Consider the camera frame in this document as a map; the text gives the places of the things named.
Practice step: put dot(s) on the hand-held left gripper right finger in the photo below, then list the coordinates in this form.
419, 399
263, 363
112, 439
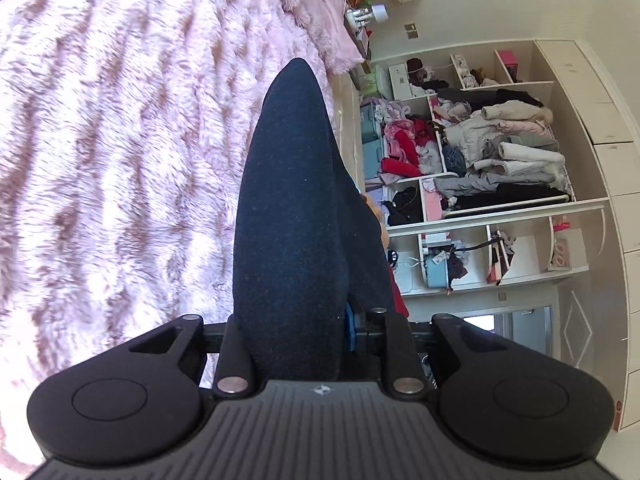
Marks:
351, 332

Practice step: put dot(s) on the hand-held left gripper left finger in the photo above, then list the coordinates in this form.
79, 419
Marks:
235, 355

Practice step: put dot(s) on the dark navy pants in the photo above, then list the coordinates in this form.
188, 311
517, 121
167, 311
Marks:
290, 210

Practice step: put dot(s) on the red cloth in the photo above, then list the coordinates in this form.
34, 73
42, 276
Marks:
398, 295

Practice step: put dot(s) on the light blue round box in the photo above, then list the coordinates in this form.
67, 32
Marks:
436, 270

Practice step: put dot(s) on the brown plush toy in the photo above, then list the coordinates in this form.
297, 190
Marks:
375, 215

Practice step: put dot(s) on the blue storage box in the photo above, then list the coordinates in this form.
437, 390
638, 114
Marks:
372, 157
371, 127

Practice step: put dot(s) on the pile of clothes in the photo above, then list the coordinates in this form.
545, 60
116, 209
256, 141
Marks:
500, 150

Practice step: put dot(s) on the white box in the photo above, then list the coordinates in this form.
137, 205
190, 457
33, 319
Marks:
400, 80

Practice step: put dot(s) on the white open wardrobe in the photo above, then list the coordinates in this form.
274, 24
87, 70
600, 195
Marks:
565, 110

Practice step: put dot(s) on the pink box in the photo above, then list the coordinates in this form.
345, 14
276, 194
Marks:
509, 62

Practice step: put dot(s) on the bunched pink fluffy blanket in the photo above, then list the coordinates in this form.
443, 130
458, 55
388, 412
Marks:
315, 5

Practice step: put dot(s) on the white drawer cabinet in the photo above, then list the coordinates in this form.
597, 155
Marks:
600, 85

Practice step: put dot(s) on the cream bed frame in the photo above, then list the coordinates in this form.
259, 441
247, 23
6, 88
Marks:
345, 110

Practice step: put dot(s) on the wall switch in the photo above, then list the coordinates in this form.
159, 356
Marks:
411, 30

